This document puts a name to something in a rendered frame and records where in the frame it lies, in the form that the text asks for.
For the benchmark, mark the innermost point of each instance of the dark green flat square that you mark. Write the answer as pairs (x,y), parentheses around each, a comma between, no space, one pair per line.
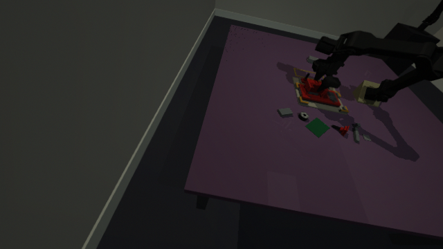
(317,127)

